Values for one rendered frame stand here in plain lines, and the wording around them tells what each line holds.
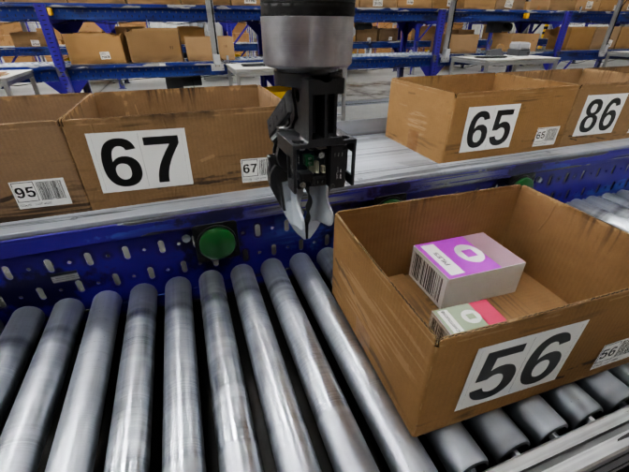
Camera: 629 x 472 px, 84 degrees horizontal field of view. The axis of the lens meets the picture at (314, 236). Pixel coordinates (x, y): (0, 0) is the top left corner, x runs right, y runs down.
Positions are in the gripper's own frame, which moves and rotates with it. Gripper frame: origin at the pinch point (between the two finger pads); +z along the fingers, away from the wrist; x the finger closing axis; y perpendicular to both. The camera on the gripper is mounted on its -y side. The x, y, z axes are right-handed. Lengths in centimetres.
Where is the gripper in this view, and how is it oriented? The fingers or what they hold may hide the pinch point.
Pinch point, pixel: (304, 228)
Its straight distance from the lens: 48.2
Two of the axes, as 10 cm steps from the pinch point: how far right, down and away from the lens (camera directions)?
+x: 9.3, -1.8, 3.0
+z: 0.0, 8.5, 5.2
